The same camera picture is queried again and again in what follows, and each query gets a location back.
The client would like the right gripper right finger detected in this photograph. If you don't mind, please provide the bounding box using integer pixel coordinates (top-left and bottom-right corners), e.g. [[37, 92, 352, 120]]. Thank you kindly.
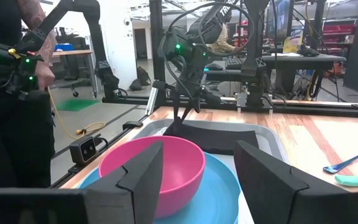
[[234, 139, 358, 224]]

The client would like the black desk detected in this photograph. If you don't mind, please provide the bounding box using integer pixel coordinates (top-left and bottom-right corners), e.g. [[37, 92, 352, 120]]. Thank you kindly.
[[203, 52, 347, 100]]

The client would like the black cloth napkin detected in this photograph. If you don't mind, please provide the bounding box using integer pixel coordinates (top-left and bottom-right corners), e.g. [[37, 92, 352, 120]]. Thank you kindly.
[[162, 119, 260, 156]]

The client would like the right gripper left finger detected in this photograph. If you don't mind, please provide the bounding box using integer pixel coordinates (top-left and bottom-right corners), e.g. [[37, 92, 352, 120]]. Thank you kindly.
[[82, 140, 165, 224]]

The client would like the red storage bin rack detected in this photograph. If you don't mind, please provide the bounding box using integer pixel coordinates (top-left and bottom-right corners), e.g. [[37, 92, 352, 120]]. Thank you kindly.
[[321, 18, 357, 55]]

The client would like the person's hand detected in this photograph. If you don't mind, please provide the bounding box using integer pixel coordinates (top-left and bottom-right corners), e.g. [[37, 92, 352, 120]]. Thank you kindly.
[[33, 30, 57, 91]]

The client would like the blue plate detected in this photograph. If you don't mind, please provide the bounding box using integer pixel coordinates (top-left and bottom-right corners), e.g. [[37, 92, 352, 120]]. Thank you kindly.
[[78, 151, 242, 224]]

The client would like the black frame clip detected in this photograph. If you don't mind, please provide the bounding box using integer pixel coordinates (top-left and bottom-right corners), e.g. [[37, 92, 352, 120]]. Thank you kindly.
[[122, 120, 144, 131]]

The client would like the wooden top cart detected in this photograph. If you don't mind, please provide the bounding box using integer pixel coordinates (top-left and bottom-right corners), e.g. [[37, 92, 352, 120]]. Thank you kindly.
[[50, 49, 99, 99]]

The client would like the iridescent fork teal handle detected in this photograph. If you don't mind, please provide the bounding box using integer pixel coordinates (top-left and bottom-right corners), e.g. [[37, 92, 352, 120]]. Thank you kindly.
[[323, 139, 358, 174]]

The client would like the yellow extension cable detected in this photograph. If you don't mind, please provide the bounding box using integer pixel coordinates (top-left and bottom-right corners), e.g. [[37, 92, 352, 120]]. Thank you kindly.
[[47, 88, 107, 140]]

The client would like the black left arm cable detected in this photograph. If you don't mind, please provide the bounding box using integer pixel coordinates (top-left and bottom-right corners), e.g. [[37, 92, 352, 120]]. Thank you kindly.
[[163, 1, 256, 114]]

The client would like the green floor mat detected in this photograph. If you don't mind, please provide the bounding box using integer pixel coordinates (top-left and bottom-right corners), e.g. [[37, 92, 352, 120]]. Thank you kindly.
[[56, 98, 101, 113]]

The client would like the black keyboard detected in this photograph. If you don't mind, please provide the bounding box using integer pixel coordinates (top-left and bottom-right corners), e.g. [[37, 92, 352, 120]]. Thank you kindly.
[[224, 55, 247, 70]]

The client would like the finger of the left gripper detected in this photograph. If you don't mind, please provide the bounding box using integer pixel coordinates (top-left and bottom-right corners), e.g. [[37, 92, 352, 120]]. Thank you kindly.
[[180, 104, 200, 124], [172, 99, 182, 124]]

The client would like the dark bag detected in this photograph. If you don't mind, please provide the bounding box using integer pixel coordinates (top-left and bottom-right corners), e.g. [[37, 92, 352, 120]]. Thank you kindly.
[[128, 66, 152, 91]]

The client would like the blue bin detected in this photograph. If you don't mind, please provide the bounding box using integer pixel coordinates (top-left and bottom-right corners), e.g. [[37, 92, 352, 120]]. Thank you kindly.
[[54, 43, 75, 52]]

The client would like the black aluminium table frame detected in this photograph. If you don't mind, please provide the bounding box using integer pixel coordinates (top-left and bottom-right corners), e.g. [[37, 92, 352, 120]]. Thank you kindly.
[[50, 0, 358, 189]]

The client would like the black table-level camera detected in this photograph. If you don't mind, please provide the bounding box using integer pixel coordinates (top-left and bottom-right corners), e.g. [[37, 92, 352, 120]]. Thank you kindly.
[[69, 135, 98, 166]]

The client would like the black monitor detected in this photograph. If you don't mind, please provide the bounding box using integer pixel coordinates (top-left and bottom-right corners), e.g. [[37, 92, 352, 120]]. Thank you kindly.
[[265, 0, 295, 40]]

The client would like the gray plastic tray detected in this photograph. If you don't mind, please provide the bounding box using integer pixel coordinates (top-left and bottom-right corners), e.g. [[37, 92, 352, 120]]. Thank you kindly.
[[132, 118, 289, 224]]

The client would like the person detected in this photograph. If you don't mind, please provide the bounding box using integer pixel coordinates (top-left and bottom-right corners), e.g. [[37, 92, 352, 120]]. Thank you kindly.
[[206, 12, 245, 55], [0, 0, 58, 189]]

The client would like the pink bowl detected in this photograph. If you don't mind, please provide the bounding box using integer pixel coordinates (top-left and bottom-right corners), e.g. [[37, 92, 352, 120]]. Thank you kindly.
[[98, 135, 206, 219]]

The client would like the black pouch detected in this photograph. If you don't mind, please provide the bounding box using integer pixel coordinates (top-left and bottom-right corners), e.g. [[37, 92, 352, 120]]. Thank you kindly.
[[296, 45, 320, 58]]

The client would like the silver spoon teal handle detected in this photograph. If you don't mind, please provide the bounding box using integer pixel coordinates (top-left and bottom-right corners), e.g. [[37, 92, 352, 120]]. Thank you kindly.
[[334, 174, 358, 188]]

